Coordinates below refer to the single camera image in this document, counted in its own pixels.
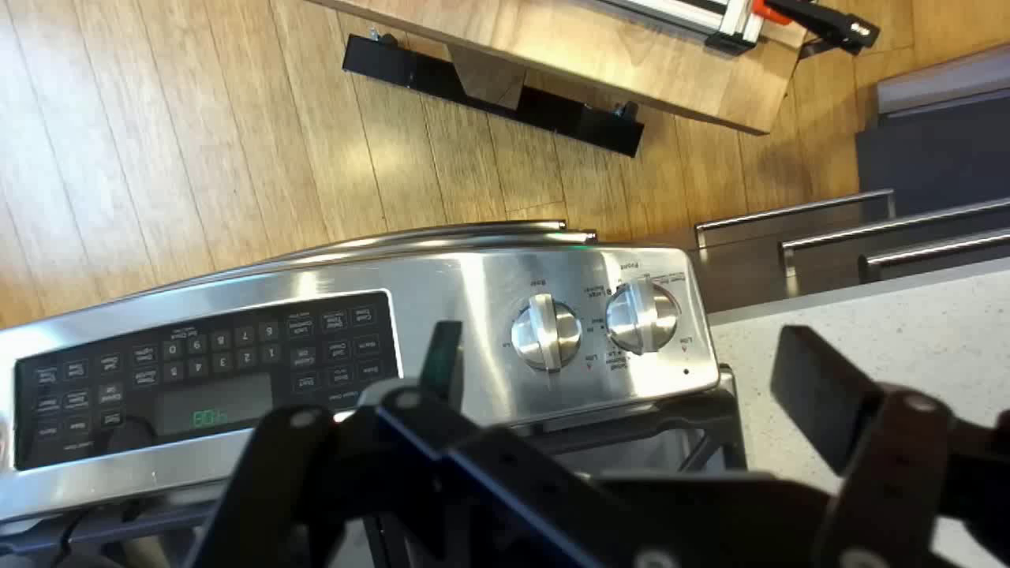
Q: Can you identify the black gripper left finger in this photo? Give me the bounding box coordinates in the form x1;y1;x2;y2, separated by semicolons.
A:
187;318;466;568

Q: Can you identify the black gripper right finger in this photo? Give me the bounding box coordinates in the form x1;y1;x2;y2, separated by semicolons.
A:
769;321;1010;568

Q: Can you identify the black oven control panel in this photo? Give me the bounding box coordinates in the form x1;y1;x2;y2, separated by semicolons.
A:
10;292;400;473

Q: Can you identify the black cast iron stove grate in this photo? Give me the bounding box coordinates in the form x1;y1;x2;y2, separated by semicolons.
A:
0;390;751;568

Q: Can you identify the stainless steel gas range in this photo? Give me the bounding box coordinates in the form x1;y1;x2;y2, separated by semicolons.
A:
0;217;751;568

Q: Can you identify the dark lower drawer cabinet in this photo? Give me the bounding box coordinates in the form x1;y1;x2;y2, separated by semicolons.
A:
690;188;1010;317

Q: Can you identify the silver stove knob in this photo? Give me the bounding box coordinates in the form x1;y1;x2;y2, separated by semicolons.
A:
604;279;681;356
507;292;586;376

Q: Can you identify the dark grey base platform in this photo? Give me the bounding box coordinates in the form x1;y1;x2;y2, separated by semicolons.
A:
851;46;1010;217

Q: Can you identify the black and red clamp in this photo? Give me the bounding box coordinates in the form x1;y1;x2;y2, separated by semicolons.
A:
604;0;884;61

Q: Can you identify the black metal table foot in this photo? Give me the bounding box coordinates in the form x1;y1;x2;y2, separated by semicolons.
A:
341;32;647;161

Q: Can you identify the wooden table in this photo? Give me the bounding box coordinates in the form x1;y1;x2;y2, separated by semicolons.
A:
314;0;813;139

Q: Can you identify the silver drawer handle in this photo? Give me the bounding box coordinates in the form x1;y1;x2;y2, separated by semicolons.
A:
696;188;899;249
781;195;1010;296
859;228;1010;284

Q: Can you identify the silver oven door handle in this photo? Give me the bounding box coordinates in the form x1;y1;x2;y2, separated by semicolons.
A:
235;217;575;273

